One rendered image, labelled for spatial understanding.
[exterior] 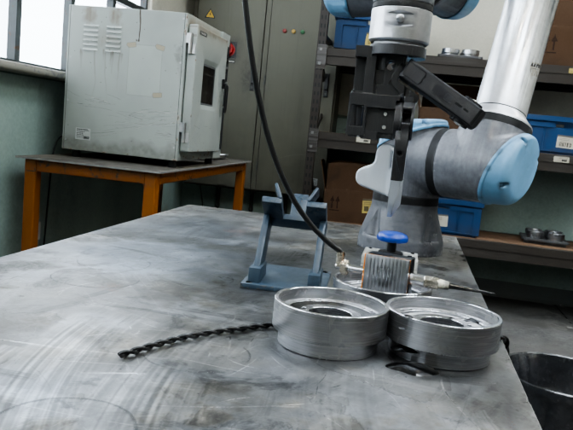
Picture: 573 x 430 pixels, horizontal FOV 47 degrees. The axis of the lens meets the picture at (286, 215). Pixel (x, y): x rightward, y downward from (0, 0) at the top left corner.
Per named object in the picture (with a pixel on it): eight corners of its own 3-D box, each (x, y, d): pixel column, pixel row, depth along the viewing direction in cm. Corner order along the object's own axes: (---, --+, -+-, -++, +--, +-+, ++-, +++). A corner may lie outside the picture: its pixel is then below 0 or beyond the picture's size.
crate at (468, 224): (477, 231, 437) (482, 198, 434) (479, 239, 401) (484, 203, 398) (398, 221, 449) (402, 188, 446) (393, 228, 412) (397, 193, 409)
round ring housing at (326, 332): (280, 362, 55) (285, 314, 55) (263, 323, 65) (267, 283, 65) (400, 366, 57) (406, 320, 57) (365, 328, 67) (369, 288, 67)
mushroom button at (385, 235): (403, 274, 84) (408, 235, 83) (372, 270, 85) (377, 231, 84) (404, 268, 88) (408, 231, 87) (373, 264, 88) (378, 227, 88)
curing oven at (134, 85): (192, 170, 281) (204, 13, 272) (60, 155, 291) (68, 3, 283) (231, 165, 341) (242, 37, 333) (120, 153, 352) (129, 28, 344)
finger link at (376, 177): (352, 212, 86) (361, 141, 85) (398, 217, 85) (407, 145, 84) (350, 214, 83) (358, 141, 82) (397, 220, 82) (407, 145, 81)
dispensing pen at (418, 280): (493, 310, 68) (338, 281, 74) (498, 270, 67) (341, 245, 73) (490, 316, 66) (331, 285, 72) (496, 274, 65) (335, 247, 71)
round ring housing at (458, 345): (432, 380, 55) (439, 331, 54) (359, 339, 64) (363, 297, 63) (521, 368, 60) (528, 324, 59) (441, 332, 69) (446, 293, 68)
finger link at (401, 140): (389, 178, 85) (397, 110, 84) (402, 180, 85) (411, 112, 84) (388, 180, 80) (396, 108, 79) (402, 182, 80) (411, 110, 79)
